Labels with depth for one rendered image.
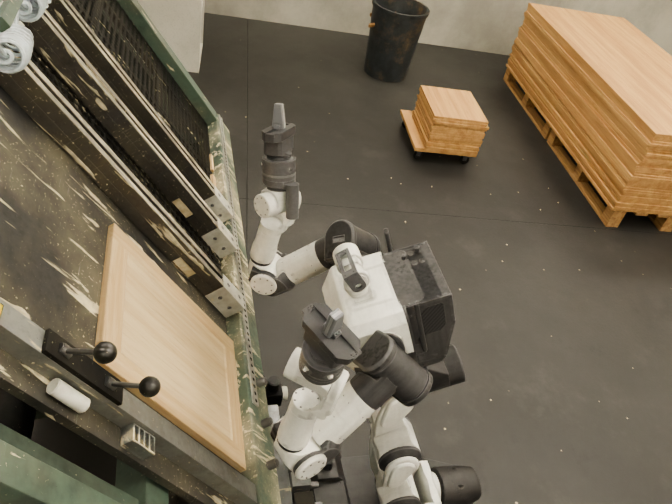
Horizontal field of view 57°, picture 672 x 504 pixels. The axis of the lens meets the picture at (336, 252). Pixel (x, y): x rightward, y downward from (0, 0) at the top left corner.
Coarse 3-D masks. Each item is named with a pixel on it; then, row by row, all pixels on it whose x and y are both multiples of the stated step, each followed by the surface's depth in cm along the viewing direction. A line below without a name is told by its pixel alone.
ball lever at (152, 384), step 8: (152, 376) 110; (112, 384) 114; (120, 384) 113; (128, 384) 112; (136, 384) 112; (144, 384) 109; (152, 384) 109; (160, 384) 111; (144, 392) 109; (152, 392) 109
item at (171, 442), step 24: (0, 336) 99; (24, 336) 101; (24, 360) 104; (48, 360) 105; (72, 384) 110; (96, 408) 116; (120, 408) 117; (144, 408) 124; (168, 432) 129; (168, 456) 131; (192, 456) 133; (216, 456) 143; (216, 480) 141; (240, 480) 149
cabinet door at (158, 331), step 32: (128, 256) 153; (128, 288) 146; (160, 288) 161; (128, 320) 139; (160, 320) 153; (192, 320) 171; (128, 352) 133; (160, 352) 146; (192, 352) 162; (224, 352) 181; (192, 384) 154; (224, 384) 171; (192, 416) 146; (224, 416) 162; (224, 448) 154
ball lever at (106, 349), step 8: (64, 344) 107; (104, 344) 101; (112, 344) 102; (64, 352) 106; (72, 352) 106; (80, 352) 105; (88, 352) 104; (96, 352) 101; (104, 352) 101; (112, 352) 101; (96, 360) 101; (104, 360) 101; (112, 360) 102
